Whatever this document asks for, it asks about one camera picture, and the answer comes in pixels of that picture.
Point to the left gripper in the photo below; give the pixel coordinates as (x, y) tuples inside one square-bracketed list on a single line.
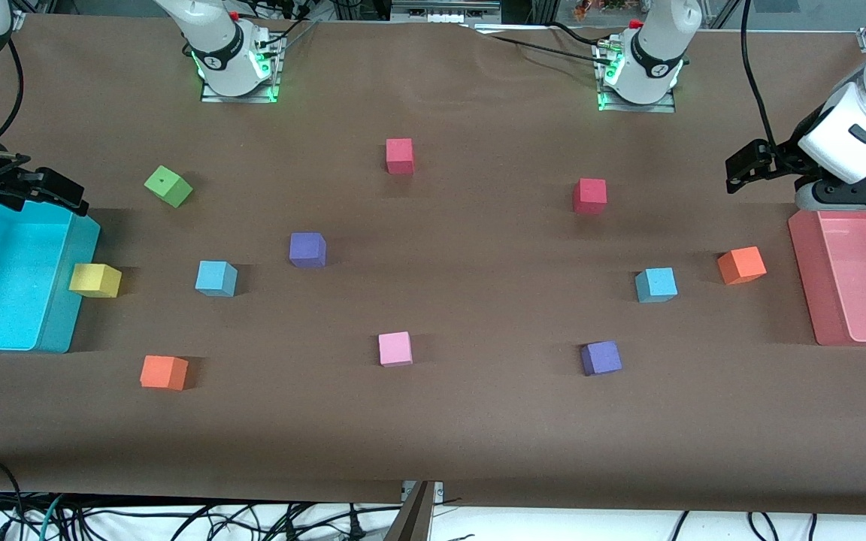
[(787, 160)]

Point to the light blue foam block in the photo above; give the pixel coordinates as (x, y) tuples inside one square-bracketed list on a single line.
[(215, 276), (656, 283)]

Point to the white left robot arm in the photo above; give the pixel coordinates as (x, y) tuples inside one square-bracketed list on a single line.
[(658, 52)]

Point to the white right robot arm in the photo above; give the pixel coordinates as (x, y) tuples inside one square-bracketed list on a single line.
[(215, 45)]

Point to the pink plastic bin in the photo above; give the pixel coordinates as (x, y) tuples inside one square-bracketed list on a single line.
[(861, 278)]

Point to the yellow foam block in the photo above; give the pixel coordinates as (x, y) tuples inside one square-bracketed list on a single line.
[(95, 278)]

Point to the orange foam block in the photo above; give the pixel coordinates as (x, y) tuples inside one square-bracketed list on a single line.
[(741, 264), (162, 371)]

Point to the green foam block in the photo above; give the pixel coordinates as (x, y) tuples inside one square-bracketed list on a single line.
[(168, 186)]

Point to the red foam block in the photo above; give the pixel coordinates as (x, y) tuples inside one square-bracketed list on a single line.
[(589, 194), (399, 154)]

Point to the purple foam block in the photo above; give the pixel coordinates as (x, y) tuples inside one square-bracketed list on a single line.
[(307, 248), (601, 357)]

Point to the pink foam block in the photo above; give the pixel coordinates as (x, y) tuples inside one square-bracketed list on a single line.
[(395, 348)]

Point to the brown table cover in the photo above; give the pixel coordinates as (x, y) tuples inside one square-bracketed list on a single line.
[(478, 436)]

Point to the grey device box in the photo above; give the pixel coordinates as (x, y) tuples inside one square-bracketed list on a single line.
[(440, 11)]

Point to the grey metal bar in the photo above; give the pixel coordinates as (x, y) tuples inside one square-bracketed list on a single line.
[(414, 518)]

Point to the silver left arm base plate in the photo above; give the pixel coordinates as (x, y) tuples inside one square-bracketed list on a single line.
[(640, 107)]

